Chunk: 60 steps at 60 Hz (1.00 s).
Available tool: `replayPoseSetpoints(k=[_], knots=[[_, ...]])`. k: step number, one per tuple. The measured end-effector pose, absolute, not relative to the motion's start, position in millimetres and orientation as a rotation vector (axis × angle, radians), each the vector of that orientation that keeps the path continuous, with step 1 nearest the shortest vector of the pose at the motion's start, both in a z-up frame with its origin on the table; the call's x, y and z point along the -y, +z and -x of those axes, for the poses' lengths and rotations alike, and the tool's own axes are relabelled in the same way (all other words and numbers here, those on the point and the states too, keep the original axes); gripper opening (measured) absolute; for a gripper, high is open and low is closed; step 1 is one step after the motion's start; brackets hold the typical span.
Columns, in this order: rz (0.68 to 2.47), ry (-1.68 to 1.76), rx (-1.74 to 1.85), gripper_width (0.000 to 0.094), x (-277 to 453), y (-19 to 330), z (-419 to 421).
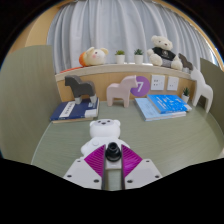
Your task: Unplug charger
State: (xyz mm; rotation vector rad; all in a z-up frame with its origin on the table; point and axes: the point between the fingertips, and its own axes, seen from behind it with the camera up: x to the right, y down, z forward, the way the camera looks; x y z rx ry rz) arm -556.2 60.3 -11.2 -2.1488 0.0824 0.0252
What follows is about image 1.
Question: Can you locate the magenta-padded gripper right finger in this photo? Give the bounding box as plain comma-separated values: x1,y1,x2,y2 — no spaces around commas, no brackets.
119,144,163,191

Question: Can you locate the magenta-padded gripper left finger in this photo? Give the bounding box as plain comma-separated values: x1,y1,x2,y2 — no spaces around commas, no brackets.
63,144,109,191

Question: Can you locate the white bear-shaped power strip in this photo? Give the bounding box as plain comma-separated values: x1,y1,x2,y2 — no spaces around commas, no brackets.
80,118,131,159

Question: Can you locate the light blue book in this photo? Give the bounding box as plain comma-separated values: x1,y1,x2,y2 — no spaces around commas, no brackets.
134,97,187,122

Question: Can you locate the dark blue book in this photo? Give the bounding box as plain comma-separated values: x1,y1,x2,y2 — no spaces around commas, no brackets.
49,97,100,124

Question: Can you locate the bright blue book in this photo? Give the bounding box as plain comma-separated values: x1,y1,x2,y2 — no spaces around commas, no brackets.
146,94,193,115

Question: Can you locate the round purple sign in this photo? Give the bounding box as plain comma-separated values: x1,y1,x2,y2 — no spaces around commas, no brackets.
129,75,151,98

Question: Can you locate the pink horse figure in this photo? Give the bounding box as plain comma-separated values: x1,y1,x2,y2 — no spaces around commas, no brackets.
106,74,139,109

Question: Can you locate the dark grey horse figure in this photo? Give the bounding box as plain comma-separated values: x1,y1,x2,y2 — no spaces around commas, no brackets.
64,75,98,105

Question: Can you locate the green desk partition panel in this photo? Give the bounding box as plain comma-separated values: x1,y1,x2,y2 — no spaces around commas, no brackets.
0,44,63,164
199,57,224,134

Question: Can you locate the large white horse figure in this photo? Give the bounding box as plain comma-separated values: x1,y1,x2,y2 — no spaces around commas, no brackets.
189,65,214,114

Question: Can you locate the cream and orange plush toy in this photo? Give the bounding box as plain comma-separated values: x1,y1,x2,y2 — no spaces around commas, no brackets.
78,46,110,68

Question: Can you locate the small dark horse figure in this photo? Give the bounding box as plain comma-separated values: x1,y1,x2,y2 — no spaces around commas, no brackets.
178,52,194,72

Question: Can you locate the cream teddy bear black shirt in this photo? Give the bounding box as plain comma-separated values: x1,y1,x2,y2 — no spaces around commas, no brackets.
146,35,184,71

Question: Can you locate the grey white curtain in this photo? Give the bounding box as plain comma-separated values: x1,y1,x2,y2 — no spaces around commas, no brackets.
46,0,218,74

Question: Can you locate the white wall socket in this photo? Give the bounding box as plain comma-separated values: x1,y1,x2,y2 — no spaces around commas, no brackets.
150,74,166,92
166,76,180,92

